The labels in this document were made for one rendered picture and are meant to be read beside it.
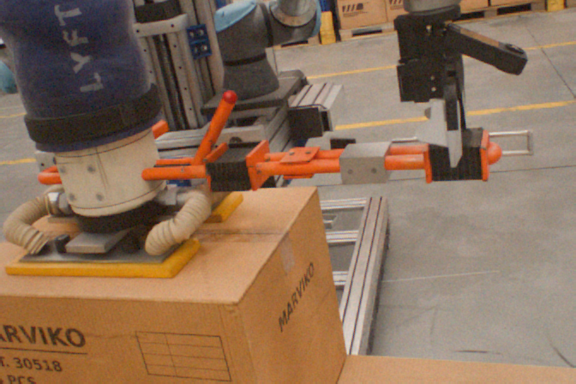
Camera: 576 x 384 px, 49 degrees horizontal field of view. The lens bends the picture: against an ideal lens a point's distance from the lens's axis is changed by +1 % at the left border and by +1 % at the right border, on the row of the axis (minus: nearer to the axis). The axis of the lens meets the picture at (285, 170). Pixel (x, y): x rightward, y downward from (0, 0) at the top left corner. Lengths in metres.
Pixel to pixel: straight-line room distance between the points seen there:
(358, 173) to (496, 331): 1.52
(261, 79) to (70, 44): 0.72
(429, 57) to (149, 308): 0.55
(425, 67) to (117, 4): 0.49
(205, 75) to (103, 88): 0.87
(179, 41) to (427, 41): 1.02
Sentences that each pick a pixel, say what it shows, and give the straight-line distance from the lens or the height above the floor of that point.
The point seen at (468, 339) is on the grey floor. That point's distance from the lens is 2.36.
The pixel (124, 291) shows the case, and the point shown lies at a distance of 1.03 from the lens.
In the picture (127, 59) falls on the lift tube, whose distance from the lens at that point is 1.06.
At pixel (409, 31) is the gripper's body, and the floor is 1.26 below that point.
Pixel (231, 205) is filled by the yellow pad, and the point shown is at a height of 0.96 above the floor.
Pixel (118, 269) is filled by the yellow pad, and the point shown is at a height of 0.96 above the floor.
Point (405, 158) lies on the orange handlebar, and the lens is 0.93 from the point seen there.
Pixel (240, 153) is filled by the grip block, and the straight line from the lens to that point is 1.05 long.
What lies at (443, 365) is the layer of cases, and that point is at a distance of 1.39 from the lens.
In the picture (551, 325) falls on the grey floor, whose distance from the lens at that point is 2.43.
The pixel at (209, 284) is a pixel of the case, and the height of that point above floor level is 0.94.
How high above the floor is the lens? 1.41
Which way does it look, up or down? 20 degrees down
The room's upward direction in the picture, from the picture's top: 11 degrees counter-clockwise
